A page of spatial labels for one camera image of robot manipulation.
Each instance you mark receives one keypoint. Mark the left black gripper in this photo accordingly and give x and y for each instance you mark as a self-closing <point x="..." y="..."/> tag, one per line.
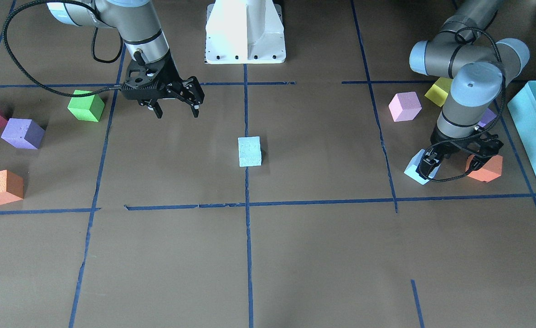
<point x="456" y="139"/>

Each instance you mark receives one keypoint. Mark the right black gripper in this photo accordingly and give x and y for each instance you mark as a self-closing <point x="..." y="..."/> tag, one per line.
<point x="173" y="75"/>

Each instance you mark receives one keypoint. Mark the light blue foam block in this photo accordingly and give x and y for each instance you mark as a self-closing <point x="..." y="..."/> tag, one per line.
<point x="249" y="151"/>

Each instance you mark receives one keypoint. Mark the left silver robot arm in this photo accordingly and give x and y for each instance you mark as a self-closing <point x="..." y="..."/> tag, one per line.
<point x="481" y="69"/>

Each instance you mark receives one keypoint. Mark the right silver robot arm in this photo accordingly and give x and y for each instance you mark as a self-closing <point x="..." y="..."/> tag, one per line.
<point x="136" y="21"/>

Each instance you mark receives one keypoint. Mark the orange foam block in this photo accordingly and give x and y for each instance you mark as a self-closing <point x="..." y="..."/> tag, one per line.
<point x="11" y="187"/>
<point x="490" y="171"/>

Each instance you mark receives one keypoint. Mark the purple foam block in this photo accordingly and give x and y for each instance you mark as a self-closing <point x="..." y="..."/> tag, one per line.
<point x="23" y="133"/>
<point x="487" y="118"/>

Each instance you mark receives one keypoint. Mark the yellow foam block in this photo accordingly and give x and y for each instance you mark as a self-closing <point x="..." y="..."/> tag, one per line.
<point x="439" y="91"/>

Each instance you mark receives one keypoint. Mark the pink foam block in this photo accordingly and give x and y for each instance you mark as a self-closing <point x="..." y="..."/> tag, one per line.
<point x="405" y="106"/>

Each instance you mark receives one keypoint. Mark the green foam block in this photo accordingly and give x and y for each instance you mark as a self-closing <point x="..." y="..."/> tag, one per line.
<point x="87" y="108"/>

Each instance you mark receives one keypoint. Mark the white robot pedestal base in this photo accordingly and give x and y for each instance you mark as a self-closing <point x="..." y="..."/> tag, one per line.
<point x="245" y="32"/>

